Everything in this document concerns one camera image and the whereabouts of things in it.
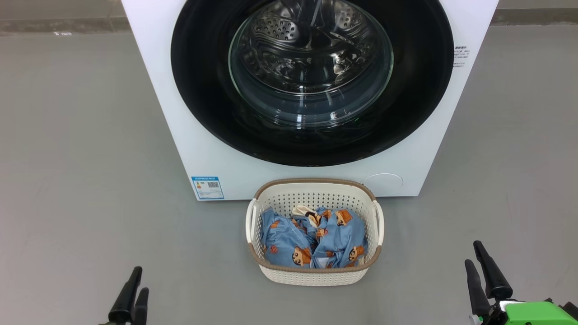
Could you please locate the white front-load washing machine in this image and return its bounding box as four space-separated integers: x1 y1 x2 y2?
121 0 499 201

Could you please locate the black round glass washer door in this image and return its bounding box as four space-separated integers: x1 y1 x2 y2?
171 0 455 167

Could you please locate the perforated steel washer drum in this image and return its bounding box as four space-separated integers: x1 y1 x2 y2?
230 0 393 127

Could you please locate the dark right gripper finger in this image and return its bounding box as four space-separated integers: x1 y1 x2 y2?
473 241 513 301
465 259 491 317

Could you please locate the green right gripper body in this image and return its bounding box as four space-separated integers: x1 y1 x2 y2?
469 298 578 325

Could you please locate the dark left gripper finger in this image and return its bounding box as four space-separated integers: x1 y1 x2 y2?
108 266 143 324
132 288 149 325

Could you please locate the cream perforated laundry basket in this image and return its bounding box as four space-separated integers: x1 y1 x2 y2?
245 178 385 287

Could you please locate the blue cartoon print garment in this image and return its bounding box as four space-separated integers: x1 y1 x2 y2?
291 205 368 269
261 208 317 268

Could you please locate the round white filter cover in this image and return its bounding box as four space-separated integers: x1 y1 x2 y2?
361 173 404 197

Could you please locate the blue energy label sticker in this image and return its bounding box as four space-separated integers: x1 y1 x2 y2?
191 176 225 200

